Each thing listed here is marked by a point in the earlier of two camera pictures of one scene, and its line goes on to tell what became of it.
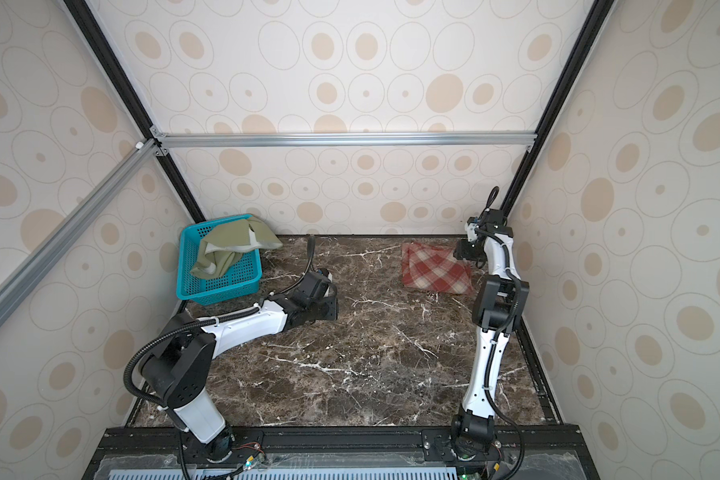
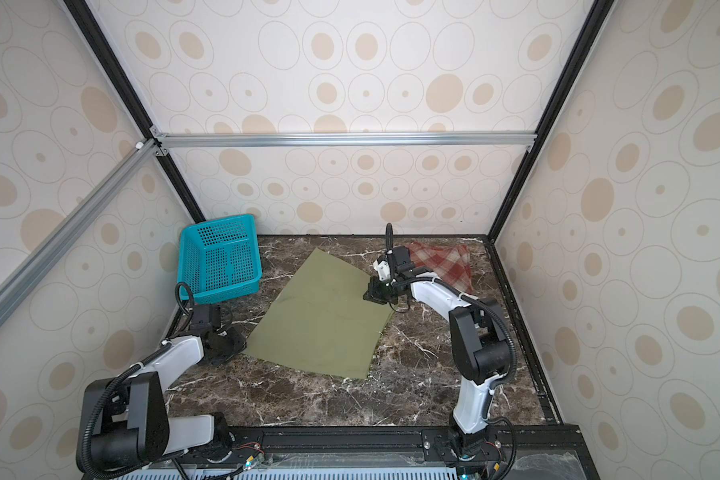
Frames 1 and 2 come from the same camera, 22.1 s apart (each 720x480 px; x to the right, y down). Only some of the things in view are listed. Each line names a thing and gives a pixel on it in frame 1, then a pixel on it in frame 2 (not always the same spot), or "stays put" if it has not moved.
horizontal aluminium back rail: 253,140 stays put
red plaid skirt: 432,268 stays put
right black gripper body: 474,249 → 384,291
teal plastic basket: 242,281 stays put
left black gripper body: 322,311 → 228,345
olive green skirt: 218,260 → 322,319
